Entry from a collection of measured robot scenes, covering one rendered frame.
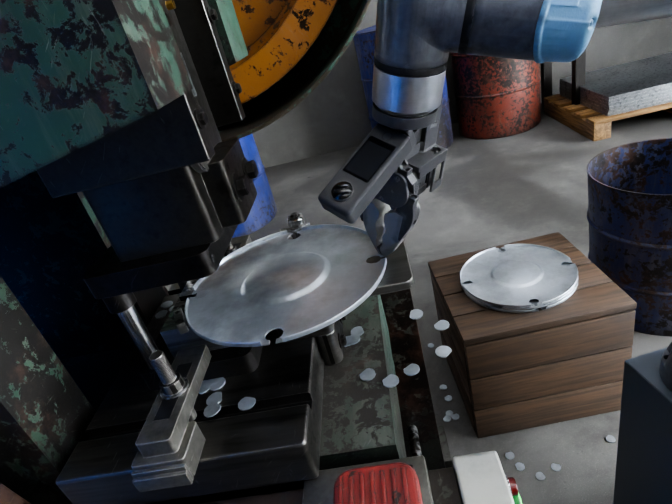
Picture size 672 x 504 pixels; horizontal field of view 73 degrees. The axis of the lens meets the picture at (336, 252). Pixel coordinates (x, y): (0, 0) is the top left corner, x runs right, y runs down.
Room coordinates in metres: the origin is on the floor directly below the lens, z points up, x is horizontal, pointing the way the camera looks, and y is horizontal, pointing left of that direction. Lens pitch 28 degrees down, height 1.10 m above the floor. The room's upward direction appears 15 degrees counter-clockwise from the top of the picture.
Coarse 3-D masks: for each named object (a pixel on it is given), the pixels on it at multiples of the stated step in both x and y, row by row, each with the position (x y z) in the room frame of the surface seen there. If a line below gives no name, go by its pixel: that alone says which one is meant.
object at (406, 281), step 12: (396, 252) 0.55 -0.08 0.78; (396, 264) 0.52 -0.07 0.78; (408, 264) 0.51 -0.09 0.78; (384, 276) 0.50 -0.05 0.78; (396, 276) 0.49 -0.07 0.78; (408, 276) 0.49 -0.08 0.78; (384, 288) 0.48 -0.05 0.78; (396, 288) 0.48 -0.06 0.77; (408, 288) 0.48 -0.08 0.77; (336, 324) 0.54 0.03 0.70; (312, 336) 0.51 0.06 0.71; (324, 336) 0.51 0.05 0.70; (336, 336) 0.52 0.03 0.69; (324, 348) 0.51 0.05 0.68; (336, 348) 0.51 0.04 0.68; (324, 360) 0.52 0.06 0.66; (336, 360) 0.51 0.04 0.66
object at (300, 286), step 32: (256, 256) 0.66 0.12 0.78; (288, 256) 0.61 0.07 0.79; (320, 256) 0.59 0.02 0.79; (352, 256) 0.57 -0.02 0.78; (192, 288) 0.60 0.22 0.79; (224, 288) 0.58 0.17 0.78; (256, 288) 0.55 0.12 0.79; (288, 288) 0.52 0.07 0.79; (320, 288) 0.51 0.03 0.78; (352, 288) 0.49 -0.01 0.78; (192, 320) 0.52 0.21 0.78; (224, 320) 0.50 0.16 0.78; (256, 320) 0.48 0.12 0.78; (288, 320) 0.46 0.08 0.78; (320, 320) 0.44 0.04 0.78
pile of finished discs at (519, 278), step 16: (480, 256) 1.11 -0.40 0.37; (496, 256) 1.09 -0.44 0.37; (512, 256) 1.07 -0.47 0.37; (528, 256) 1.05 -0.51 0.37; (544, 256) 1.03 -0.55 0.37; (560, 256) 1.01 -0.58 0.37; (464, 272) 1.05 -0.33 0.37; (480, 272) 1.03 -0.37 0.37; (496, 272) 1.01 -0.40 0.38; (512, 272) 0.99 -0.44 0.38; (528, 272) 0.97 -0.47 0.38; (544, 272) 0.96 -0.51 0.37; (560, 272) 0.94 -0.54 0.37; (576, 272) 0.92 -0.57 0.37; (464, 288) 0.98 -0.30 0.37; (480, 288) 0.96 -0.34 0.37; (496, 288) 0.95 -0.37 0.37; (512, 288) 0.93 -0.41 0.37; (528, 288) 0.91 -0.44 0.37; (544, 288) 0.90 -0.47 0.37; (560, 288) 0.88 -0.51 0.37; (480, 304) 0.92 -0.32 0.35; (496, 304) 0.88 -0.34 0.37; (512, 304) 0.87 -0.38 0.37; (528, 304) 0.85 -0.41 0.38; (544, 304) 0.84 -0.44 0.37
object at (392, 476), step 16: (384, 464) 0.25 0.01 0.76; (400, 464) 0.25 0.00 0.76; (336, 480) 0.25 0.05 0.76; (352, 480) 0.24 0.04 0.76; (368, 480) 0.24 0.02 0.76; (384, 480) 0.24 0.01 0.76; (400, 480) 0.23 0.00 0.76; (416, 480) 0.23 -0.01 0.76; (336, 496) 0.24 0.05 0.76; (352, 496) 0.23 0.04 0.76; (368, 496) 0.23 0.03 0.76; (384, 496) 0.22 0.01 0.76; (400, 496) 0.22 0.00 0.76; (416, 496) 0.22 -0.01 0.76
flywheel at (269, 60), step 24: (240, 0) 0.93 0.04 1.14; (264, 0) 0.92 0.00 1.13; (288, 0) 0.92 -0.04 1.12; (312, 0) 0.88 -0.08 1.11; (336, 0) 0.87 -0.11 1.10; (240, 24) 0.93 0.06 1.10; (264, 24) 0.93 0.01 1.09; (288, 24) 0.89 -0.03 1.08; (312, 24) 0.88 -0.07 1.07; (264, 48) 0.89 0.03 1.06; (288, 48) 0.89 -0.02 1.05; (240, 72) 0.90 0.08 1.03; (264, 72) 0.89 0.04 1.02; (240, 96) 0.90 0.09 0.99
